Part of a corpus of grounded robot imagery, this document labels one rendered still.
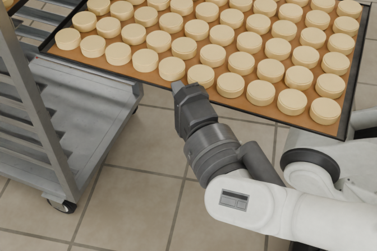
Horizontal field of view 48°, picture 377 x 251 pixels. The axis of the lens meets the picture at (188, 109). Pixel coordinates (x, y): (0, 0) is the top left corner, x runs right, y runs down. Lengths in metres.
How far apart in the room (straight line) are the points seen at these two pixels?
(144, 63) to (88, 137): 0.68
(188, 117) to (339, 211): 0.27
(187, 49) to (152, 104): 0.89
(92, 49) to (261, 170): 0.41
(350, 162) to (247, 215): 0.51
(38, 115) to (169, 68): 0.36
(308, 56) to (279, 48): 0.06
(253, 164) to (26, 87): 0.53
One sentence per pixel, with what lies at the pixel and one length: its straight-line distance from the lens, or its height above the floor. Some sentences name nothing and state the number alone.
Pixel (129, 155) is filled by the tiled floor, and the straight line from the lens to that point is 1.55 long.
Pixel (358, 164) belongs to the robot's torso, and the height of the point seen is 0.47.
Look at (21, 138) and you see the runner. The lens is 1.28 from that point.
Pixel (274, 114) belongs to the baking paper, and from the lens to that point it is 0.75.
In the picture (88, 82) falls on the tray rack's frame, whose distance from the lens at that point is 1.61.
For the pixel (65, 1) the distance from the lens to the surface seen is 1.40.
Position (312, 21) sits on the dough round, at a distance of 0.92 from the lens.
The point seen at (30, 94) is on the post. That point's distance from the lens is 0.96.
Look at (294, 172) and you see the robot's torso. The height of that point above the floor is 0.42.
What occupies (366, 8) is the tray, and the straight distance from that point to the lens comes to 1.04.
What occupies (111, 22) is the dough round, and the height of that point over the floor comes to 0.73.
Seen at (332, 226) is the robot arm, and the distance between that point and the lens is 0.55.
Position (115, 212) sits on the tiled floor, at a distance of 1.45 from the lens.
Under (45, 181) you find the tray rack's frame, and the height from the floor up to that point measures 0.15.
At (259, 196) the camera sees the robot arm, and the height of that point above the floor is 0.79.
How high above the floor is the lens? 1.28
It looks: 50 degrees down
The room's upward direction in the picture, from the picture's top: straight up
